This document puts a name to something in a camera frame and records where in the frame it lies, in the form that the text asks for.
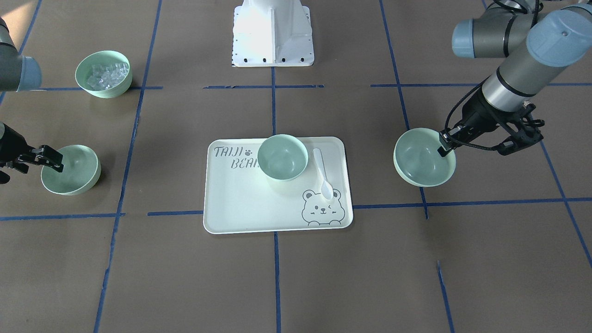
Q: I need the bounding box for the green bowl on tray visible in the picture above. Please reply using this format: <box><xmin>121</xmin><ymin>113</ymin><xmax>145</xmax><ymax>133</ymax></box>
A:
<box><xmin>257</xmin><ymin>134</ymin><xmax>309</xmax><ymax>181</ymax></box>

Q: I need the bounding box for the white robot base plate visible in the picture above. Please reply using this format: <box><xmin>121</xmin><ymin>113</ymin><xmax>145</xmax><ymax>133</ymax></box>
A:
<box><xmin>231</xmin><ymin>0</ymin><xmax>315</xmax><ymax>68</ymax></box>

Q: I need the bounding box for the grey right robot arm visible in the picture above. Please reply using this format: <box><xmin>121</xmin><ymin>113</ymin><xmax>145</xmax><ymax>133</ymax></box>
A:
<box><xmin>0</xmin><ymin>19</ymin><xmax>64</xmax><ymax>173</ymax></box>

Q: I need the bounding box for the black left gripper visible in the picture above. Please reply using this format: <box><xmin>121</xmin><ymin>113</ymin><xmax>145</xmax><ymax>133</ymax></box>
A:
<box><xmin>438</xmin><ymin>95</ymin><xmax>545</xmax><ymax>158</ymax></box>

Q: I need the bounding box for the white plastic spoon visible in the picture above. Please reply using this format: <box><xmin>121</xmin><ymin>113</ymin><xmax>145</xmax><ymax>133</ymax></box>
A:
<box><xmin>313</xmin><ymin>148</ymin><xmax>333</xmax><ymax>201</ymax></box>

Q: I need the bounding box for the green bowl with ice cubes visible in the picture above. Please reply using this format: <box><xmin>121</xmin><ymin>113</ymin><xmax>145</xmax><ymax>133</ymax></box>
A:
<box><xmin>75</xmin><ymin>50</ymin><xmax>133</xmax><ymax>99</ymax></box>

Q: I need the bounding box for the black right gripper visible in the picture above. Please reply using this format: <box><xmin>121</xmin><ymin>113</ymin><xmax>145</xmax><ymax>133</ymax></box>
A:
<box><xmin>0</xmin><ymin>122</ymin><xmax>64</xmax><ymax>173</ymax></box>

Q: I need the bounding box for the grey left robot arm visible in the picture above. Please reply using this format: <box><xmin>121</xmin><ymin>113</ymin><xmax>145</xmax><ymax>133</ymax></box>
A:
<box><xmin>438</xmin><ymin>0</ymin><xmax>592</xmax><ymax>157</ymax></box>

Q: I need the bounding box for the cream bear print tray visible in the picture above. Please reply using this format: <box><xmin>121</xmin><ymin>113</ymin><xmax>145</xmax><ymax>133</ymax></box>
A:
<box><xmin>203</xmin><ymin>136</ymin><xmax>353</xmax><ymax>234</ymax></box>

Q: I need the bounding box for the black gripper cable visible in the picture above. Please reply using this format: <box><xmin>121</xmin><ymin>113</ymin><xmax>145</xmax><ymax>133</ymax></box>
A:
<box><xmin>444</xmin><ymin>83</ymin><xmax>502</xmax><ymax>152</ymax></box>

